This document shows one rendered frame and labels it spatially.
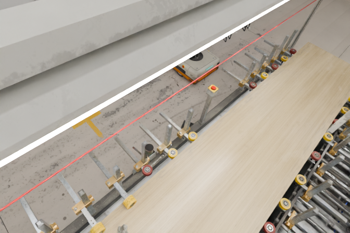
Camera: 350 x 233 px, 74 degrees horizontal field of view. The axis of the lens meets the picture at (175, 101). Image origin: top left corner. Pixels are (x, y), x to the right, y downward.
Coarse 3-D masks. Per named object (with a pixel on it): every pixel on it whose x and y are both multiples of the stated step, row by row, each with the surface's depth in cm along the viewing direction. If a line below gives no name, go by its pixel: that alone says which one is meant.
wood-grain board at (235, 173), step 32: (288, 64) 285; (320, 64) 293; (256, 96) 244; (288, 96) 250; (320, 96) 256; (224, 128) 212; (256, 128) 217; (288, 128) 221; (320, 128) 226; (192, 160) 188; (224, 160) 192; (256, 160) 195; (288, 160) 199; (160, 192) 169; (192, 192) 172; (224, 192) 175; (256, 192) 178; (128, 224) 153; (160, 224) 156; (192, 224) 158; (224, 224) 160; (256, 224) 163
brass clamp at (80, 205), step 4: (88, 196) 156; (92, 200) 155; (76, 204) 151; (80, 204) 151; (84, 204) 151; (88, 204) 153; (72, 208) 149; (80, 208) 150; (76, 212) 148; (80, 212) 152
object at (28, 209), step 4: (20, 200) 149; (24, 200) 150; (24, 204) 148; (28, 204) 149; (24, 208) 147; (28, 208) 147; (28, 212) 146; (32, 212) 146; (28, 216) 144; (32, 216) 144; (32, 220) 143; (36, 220) 144; (36, 228) 141
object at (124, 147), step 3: (114, 138) 198; (117, 138) 197; (117, 141) 195; (120, 141) 196; (120, 144) 194; (123, 144) 195; (123, 147) 193; (126, 147) 193; (126, 150) 191; (129, 150) 192; (129, 153) 190; (132, 153) 190; (129, 156) 191; (132, 156) 189; (132, 159) 189; (135, 159) 187; (138, 159) 188; (135, 162) 187; (141, 168) 183
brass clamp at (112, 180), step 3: (120, 171) 169; (123, 174) 168; (111, 177) 165; (114, 177) 165; (120, 177) 166; (123, 177) 168; (108, 180) 163; (111, 180) 163; (114, 180) 164; (117, 180) 164; (120, 180) 169; (105, 183) 163; (111, 183) 162; (114, 183) 163; (108, 186) 161; (111, 186) 163
